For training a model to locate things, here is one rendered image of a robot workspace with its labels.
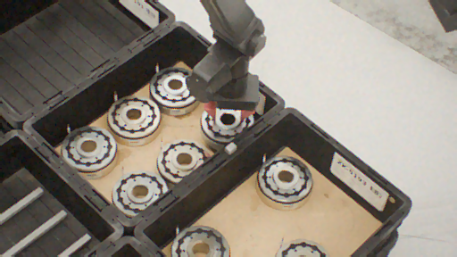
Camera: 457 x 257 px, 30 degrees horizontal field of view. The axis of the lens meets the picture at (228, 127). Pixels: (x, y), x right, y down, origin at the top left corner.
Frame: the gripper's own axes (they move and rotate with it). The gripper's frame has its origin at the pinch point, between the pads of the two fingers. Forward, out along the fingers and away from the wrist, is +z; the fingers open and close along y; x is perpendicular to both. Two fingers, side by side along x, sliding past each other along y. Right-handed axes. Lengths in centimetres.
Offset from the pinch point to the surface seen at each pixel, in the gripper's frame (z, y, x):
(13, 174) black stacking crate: 6.2, -39.4, -11.6
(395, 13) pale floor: 89, 62, 120
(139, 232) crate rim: -4.0, -14.2, -28.3
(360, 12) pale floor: 89, 50, 119
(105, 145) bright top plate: 2.9, -22.7, -6.0
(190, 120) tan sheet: 6.1, -7.2, 3.4
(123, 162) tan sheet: 6.1, -19.3, -7.7
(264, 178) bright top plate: 3.1, 7.3, -11.3
